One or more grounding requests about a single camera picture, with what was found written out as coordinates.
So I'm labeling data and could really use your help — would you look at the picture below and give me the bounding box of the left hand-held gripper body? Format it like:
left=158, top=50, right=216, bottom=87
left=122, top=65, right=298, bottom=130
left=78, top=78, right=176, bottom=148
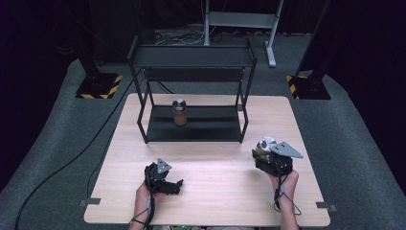
left=144, top=157, right=172, bottom=195

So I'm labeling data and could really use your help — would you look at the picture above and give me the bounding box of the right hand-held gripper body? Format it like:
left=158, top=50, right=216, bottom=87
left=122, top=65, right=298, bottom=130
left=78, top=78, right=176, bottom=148
left=259, top=141, right=305, bottom=177

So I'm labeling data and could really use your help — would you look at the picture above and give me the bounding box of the black metal shelf rack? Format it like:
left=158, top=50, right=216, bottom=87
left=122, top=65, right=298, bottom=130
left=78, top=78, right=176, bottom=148
left=126, top=35, right=259, bottom=145

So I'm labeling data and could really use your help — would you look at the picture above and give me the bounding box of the glass jar reddish brown powder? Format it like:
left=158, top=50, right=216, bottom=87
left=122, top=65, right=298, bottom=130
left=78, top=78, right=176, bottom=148
left=171, top=98, right=189, bottom=127

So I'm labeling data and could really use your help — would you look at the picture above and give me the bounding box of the person's left hand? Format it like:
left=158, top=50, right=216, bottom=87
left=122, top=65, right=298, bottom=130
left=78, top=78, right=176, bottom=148
left=135, top=183, right=167, bottom=209

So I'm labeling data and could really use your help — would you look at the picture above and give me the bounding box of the person's right hand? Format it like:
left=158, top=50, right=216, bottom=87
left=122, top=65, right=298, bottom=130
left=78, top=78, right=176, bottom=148
left=268, top=170, right=300, bottom=198

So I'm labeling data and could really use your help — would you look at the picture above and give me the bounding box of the grey tape strip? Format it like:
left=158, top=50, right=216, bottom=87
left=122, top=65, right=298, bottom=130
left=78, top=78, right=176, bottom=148
left=79, top=197, right=102, bottom=207
left=315, top=201, right=338, bottom=213

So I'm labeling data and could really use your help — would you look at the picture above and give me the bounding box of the black stand with striped base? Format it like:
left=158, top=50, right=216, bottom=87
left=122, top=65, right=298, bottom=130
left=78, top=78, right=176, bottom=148
left=285, top=0, right=333, bottom=101
left=75, top=0, right=124, bottom=100

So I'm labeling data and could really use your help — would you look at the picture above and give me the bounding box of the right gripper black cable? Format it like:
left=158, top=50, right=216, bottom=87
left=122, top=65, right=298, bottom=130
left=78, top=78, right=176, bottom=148
left=273, top=166, right=303, bottom=217

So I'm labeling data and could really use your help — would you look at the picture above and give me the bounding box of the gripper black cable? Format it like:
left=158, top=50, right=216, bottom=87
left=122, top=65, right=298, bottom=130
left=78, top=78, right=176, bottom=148
left=273, top=166, right=303, bottom=217
left=129, top=178, right=156, bottom=230

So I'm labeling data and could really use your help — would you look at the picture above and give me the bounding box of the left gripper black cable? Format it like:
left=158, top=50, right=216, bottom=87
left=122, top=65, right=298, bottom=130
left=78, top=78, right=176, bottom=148
left=129, top=178, right=156, bottom=230

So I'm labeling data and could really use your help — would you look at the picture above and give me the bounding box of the thin black floor cable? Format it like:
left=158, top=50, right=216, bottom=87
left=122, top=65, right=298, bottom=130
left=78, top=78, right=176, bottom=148
left=86, top=137, right=117, bottom=199

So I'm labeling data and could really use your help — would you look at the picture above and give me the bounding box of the long black floor cable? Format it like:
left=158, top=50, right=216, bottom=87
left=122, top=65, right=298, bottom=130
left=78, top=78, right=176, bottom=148
left=13, top=76, right=139, bottom=230

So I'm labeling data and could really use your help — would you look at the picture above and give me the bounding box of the tangle of floor cables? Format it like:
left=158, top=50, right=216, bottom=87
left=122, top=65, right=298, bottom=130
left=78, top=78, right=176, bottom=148
left=154, top=28, right=250, bottom=46

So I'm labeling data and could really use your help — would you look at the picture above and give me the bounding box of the grey metal stand frame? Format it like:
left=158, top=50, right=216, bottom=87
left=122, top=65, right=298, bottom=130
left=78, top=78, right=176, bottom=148
left=203, top=0, right=285, bottom=69

